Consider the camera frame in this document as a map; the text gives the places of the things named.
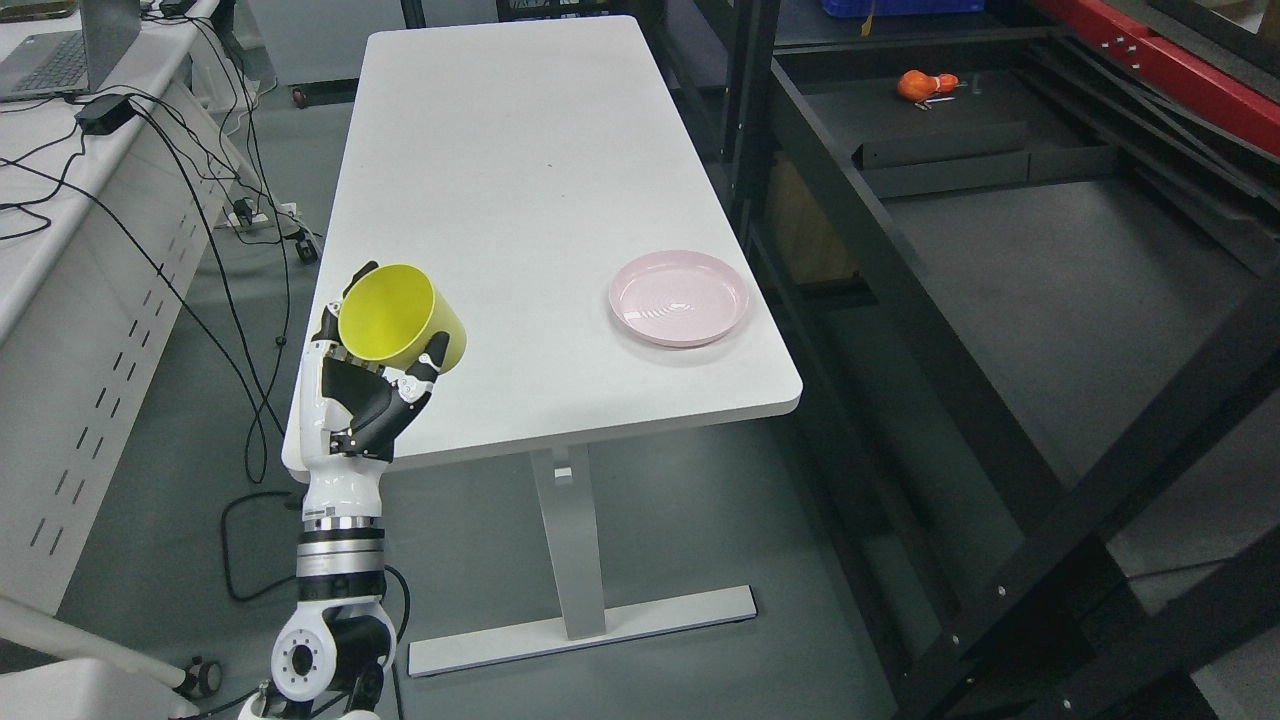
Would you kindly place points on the black power adapter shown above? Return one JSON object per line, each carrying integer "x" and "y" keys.
{"x": 104, "y": 114}

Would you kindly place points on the orange toy on shelf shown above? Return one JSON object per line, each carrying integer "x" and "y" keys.
{"x": 917, "y": 86}

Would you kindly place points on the yellow plastic cup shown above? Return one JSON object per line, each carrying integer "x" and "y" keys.
{"x": 390, "y": 313}

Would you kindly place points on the grey laptop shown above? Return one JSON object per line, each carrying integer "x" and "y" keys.
{"x": 73, "y": 61}

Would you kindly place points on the blue plastic bin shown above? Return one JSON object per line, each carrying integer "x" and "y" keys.
{"x": 850, "y": 9}

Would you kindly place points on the white side desk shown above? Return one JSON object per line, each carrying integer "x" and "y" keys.
{"x": 101, "y": 237}

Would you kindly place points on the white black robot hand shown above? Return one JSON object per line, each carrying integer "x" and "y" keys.
{"x": 350, "y": 414}

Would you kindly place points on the white power strip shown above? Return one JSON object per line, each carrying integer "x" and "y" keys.
{"x": 244, "y": 215}

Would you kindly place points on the pink plastic plate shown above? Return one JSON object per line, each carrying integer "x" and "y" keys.
{"x": 678, "y": 298}

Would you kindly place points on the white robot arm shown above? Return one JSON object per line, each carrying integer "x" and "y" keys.
{"x": 339, "y": 638}

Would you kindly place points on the black metal shelf rack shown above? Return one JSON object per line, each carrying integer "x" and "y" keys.
{"x": 1038, "y": 319}

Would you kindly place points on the red shelf beam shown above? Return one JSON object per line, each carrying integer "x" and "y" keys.
{"x": 1211, "y": 92}

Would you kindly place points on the white height-adjustable table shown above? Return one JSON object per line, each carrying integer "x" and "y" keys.
{"x": 521, "y": 165}

